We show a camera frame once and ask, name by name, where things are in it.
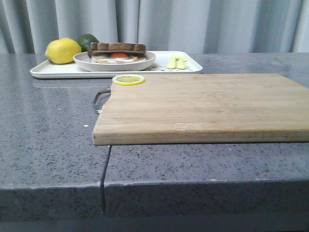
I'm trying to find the fried egg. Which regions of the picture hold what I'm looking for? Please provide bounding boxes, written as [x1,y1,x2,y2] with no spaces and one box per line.
[90,52,139,64]

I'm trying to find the bread slice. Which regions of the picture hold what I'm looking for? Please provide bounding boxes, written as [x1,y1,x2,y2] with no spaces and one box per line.
[88,51,146,61]
[87,42,146,57]

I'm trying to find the white round plate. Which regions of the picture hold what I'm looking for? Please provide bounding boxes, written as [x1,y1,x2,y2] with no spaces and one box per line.
[73,52,156,72]

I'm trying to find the white bear tray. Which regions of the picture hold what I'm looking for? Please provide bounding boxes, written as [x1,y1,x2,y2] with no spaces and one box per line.
[30,51,203,79]

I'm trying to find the lemon slice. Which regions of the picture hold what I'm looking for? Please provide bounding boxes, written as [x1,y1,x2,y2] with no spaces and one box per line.
[112,74,145,86]

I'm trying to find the wooden cutting board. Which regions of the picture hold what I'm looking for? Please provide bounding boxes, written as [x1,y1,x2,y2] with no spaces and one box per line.
[93,73,309,145]

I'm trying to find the green lime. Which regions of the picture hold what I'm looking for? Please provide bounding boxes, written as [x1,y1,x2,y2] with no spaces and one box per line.
[77,33,99,52]

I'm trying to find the yellow lemon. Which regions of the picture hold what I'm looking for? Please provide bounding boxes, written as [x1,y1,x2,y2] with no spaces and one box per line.
[45,38,82,64]

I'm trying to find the grey curtain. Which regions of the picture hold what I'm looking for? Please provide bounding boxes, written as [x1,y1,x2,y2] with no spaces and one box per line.
[0,0,309,54]

